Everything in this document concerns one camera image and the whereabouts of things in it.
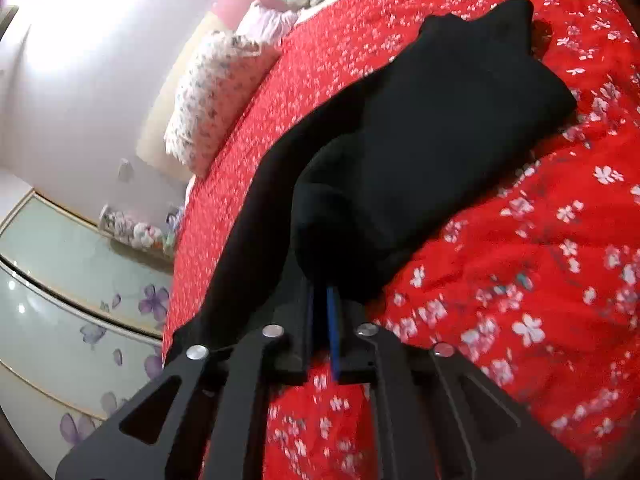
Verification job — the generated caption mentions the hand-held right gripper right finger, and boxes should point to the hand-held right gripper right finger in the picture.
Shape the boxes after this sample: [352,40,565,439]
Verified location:
[326,285,586,480]

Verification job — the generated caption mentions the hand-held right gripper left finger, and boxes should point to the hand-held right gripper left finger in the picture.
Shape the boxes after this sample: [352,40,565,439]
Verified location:
[55,280,318,480]

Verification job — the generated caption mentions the black pants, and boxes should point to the black pants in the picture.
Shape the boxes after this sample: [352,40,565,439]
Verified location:
[162,0,579,367]

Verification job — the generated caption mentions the red floral bedspread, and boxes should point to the red floral bedspread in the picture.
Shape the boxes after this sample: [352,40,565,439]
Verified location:
[162,0,640,480]

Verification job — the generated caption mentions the floral glass wardrobe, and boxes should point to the floral glass wardrobe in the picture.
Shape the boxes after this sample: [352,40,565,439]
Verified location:
[0,189,177,477]

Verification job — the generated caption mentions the floral print pillow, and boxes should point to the floral print pillow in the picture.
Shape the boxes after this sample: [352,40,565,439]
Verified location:
[164,29,282,179]

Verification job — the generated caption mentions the pink cushion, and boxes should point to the pink cushion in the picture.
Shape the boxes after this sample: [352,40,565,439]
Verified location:
[210,0,290,25]

